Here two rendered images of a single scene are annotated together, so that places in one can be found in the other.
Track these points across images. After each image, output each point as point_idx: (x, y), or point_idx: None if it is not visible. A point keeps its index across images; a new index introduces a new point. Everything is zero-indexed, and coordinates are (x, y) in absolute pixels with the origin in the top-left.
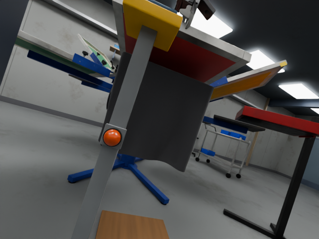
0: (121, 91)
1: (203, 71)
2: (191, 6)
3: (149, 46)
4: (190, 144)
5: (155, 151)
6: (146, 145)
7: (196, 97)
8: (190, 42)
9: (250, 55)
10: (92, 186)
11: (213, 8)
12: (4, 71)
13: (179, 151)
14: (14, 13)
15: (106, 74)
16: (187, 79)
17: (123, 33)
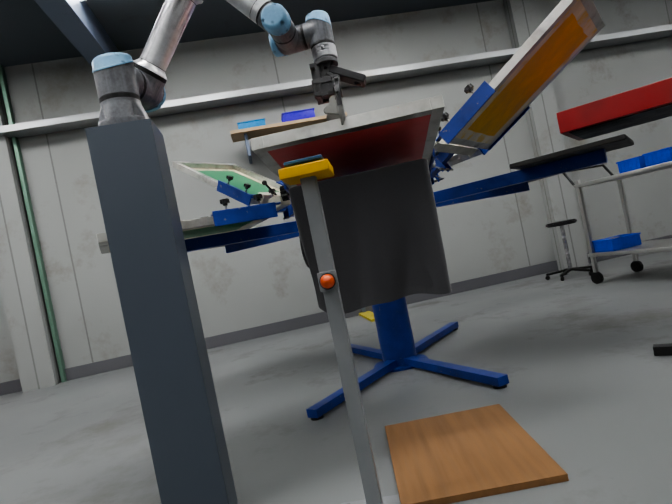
0: (313, 241)
1: (406, 137)
2: (334, 96)
3: (315, 191)
4: (436, 251)
5: (396, 284)
6: (380, 283)
7: (409, 186)
8: (357, 131)
9: (440, 97)
10: (334, 330)
11: (361, 75)
12: (193, 284)
13: (427, 268)
14: (178, 223)
15: (271, 213)
16: (383, 171)
17: (275, 163)
